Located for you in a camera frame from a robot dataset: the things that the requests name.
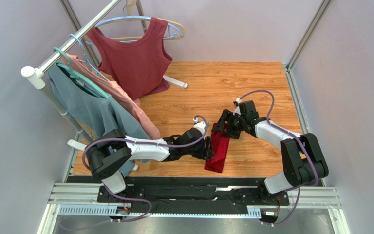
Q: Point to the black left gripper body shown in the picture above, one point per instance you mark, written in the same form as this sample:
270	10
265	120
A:
199	150

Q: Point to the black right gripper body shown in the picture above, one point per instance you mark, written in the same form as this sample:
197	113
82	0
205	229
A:
227	124

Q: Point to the red cloth napkin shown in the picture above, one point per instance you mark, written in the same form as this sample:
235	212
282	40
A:
219	146

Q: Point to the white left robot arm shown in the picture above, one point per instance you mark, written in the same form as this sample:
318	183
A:
106	156

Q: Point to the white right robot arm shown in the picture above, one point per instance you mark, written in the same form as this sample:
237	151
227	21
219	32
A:
303	161

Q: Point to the maroon tank top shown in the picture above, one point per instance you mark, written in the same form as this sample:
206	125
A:
138	67

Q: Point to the pink hanging shirt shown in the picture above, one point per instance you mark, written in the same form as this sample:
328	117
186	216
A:
112	87

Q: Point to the grey-blue hanging shirt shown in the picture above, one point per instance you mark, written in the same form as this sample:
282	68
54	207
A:
100	114

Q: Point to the light blue clothes hanger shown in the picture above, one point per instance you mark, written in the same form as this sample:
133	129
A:
176	30

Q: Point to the teal clothes hanger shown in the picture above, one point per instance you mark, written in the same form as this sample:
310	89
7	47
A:
79	79

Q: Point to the wooden clothes hanger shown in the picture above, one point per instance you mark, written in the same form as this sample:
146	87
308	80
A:
155	29

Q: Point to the blue wire clothes hanger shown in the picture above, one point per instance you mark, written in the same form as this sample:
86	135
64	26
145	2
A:
86	60

